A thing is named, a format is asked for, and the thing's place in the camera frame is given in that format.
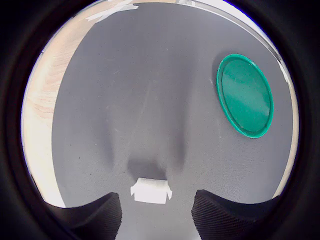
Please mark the small white plastic terminal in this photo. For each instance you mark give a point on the small white plastic terminal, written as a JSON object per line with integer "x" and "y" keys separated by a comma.
{"x": 150, "y": 193}

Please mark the round green lid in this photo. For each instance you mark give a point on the round green lid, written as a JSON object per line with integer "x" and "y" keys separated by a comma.
{"x": 246, "y": 97}

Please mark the dark grey mat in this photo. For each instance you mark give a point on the dark grey mat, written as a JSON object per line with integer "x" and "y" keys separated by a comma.
{"x": 150, "y": 100}

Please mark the white tape strip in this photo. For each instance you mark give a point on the white tape strip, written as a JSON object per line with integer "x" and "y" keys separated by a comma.
{"x": 125, "y": 5}
{"x": 100, "y": 16}

